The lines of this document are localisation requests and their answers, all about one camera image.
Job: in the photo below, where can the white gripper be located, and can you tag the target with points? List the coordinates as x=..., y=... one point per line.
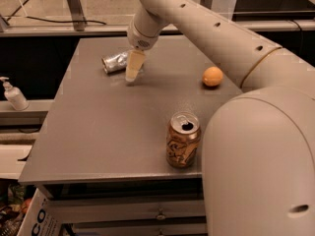
x=140, y=41

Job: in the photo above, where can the crushed silver redbull can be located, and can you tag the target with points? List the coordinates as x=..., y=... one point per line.
x=115, y=62

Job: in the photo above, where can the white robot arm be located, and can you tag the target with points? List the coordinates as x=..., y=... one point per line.
x=258, y=148

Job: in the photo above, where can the orange soda can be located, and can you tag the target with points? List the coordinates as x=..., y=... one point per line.
x=182, y=139

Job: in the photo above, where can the orange fruit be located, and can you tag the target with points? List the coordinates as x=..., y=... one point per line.
x=212, y=77

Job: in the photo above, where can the white pump bottle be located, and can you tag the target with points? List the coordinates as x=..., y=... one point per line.
x=14, y=95

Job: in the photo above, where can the grey drawer cabinet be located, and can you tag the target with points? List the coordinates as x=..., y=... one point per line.
x=131, y=208

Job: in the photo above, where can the white cardboard box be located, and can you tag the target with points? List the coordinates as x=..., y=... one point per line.
x=38, y=220

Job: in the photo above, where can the left metal bracket post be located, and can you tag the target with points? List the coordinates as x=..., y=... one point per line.
x=77, y=15

